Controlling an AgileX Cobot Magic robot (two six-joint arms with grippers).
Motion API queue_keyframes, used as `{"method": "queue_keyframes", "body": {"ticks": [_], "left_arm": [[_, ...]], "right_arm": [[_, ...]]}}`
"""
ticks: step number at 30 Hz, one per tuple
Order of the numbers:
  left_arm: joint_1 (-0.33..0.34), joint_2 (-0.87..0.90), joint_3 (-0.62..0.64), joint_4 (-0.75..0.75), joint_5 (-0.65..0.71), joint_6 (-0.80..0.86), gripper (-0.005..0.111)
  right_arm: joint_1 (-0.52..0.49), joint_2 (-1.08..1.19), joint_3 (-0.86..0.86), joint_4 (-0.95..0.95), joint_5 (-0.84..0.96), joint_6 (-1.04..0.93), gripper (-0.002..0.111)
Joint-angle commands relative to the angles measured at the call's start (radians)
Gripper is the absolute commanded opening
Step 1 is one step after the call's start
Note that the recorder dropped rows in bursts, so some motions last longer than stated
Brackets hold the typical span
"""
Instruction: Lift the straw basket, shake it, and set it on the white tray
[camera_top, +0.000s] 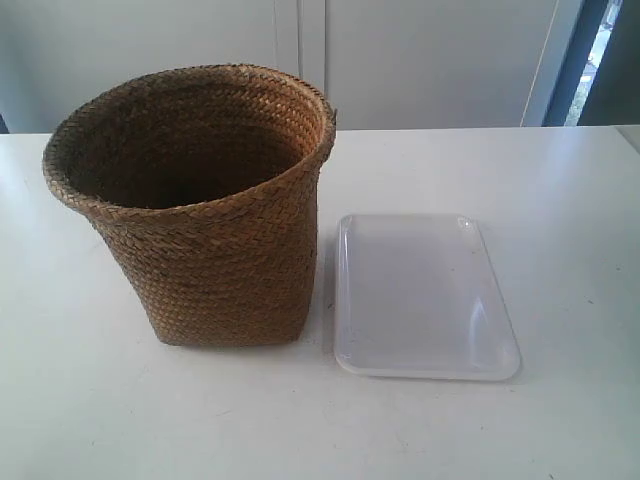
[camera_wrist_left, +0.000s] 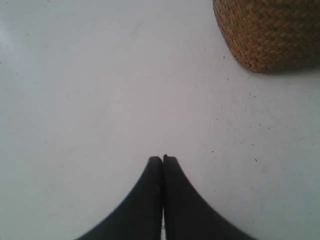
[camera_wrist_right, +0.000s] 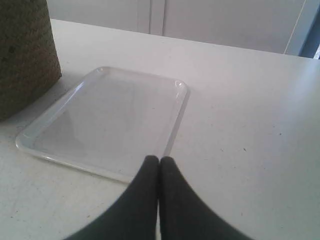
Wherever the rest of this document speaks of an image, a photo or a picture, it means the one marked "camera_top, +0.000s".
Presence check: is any brown woven wicker basket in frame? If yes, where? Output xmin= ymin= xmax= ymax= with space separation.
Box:
xmin=42 ymin=64 xmax=336 ymax=348

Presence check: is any white rectangular plastic tray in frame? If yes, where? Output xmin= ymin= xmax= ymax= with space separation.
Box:
xmin=333 ymin=214 xmax=521 ymax=382

